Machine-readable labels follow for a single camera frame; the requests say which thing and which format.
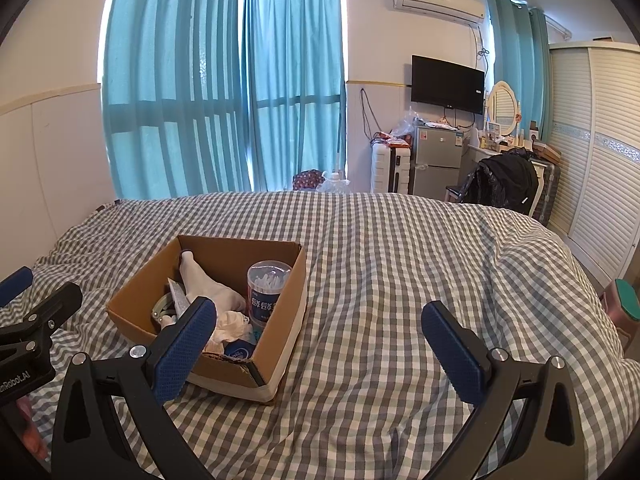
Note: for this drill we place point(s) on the black wall television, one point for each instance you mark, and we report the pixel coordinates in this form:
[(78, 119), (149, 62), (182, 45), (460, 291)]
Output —
[(447, 84)]

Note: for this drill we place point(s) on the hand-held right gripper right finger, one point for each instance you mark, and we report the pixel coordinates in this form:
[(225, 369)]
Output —
[(452, 355)]

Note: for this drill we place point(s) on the pink floral printed cloth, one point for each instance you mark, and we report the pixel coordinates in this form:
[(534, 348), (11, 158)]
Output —
[(27, 425)]

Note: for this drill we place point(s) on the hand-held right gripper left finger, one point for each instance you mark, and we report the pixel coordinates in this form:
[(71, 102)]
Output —
[(185, 355)]

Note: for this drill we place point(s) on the white plastic bottle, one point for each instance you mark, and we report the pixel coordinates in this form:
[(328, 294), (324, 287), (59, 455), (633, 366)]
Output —
[(334, 182)]

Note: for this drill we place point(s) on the silver small fridge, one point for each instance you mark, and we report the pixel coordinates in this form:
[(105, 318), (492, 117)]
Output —
[(435, 160)]

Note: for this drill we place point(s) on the dark chair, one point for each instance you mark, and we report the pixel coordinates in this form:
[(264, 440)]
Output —
[(452, 191)]

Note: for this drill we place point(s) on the white cloth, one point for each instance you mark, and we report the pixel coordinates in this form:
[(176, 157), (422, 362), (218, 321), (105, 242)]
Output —
[(230, 325)]

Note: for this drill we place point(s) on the black jacket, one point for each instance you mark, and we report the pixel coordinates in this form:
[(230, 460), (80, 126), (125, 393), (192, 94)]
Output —
[(505, 182)]

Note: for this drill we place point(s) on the dark floral bag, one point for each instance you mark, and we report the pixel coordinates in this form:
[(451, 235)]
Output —
[(307, 180)]

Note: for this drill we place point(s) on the blue white tissue pack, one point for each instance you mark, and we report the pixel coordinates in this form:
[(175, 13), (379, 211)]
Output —
[(240, 350)]

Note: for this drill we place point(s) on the brown cardboard box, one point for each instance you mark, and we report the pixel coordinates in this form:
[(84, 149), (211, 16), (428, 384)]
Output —
[(280, 330)]

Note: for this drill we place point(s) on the silver suitcase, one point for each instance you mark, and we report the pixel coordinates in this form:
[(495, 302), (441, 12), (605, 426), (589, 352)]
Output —
[(547, 192)]

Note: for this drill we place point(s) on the oval white vanity mirror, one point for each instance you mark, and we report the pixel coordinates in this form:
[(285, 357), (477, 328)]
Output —
[(504, 107)]

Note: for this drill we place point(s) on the wide blue curtain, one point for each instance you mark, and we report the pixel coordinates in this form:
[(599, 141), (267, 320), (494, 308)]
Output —
[(170, 85)]

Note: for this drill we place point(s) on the grey white sock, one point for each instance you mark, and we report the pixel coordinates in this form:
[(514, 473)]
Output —
[(205, 285)]

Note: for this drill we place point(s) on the clear plastic bag on fridge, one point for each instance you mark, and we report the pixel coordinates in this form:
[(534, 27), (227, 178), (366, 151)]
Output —
[(407, 122)]

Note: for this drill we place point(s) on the green tape roll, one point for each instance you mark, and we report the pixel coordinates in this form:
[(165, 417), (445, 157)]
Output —
[(159, 310)]

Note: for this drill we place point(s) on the white suitcase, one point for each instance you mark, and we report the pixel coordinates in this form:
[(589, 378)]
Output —
[(381, 167)]

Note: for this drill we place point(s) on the narrow blue curtain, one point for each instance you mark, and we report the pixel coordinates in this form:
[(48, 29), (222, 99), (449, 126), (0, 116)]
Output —
[(520, 70)]

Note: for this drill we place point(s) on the white air conditioner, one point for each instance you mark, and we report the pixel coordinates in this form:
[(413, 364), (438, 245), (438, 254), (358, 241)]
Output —
[(437, 2)]

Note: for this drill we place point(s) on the small white packet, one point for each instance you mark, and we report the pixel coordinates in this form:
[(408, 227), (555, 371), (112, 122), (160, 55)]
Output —
[(177, 295)]

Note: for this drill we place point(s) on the grey white checked blanket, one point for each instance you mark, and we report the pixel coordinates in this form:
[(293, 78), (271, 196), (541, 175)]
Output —
[(400, 285)]

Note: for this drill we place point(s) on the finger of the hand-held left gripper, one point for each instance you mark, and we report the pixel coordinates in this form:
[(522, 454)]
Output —
[(15, 282), (57, 305)]

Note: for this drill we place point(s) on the white slatted wardrobe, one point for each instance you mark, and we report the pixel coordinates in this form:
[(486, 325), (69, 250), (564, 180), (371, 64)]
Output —
[(600, 160)]

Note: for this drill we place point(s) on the clear cotton swab jar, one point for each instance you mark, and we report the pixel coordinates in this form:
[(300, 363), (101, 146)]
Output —
[(267, 300)]

